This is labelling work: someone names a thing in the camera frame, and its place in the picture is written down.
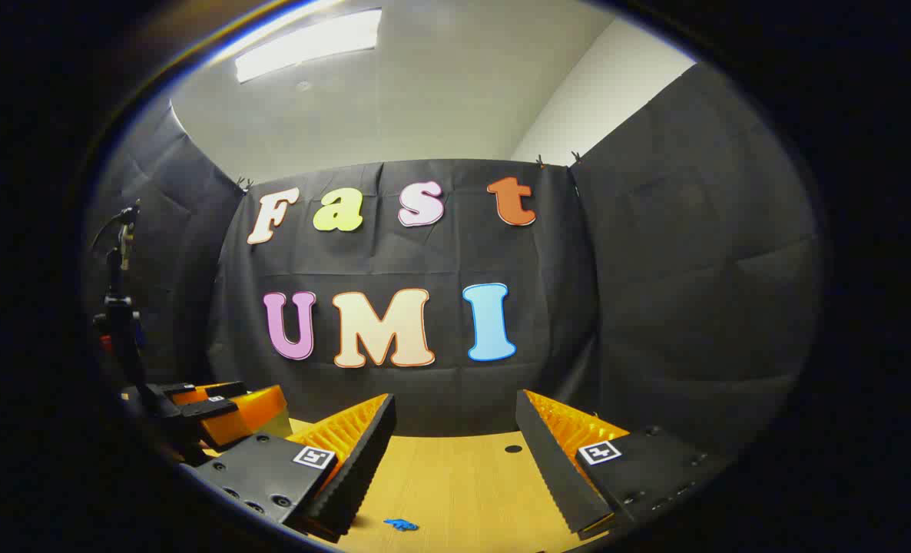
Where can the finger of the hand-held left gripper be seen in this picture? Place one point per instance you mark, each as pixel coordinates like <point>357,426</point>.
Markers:
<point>202,393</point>
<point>248,415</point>

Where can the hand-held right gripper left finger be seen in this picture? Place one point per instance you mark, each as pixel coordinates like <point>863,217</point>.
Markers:
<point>363,461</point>

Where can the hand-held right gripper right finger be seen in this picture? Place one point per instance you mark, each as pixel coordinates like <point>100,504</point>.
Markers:
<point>551,468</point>

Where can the blue paper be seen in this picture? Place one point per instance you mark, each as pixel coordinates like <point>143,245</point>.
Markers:
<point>400,525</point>

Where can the wooden desktop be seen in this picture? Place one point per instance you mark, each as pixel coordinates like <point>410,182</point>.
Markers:
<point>455,491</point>

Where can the black backdrop cloth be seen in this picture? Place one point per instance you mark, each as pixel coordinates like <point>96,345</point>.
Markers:
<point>655,307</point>

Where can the rectangular ceiling light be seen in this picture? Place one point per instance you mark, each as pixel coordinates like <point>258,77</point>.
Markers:
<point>309,42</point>

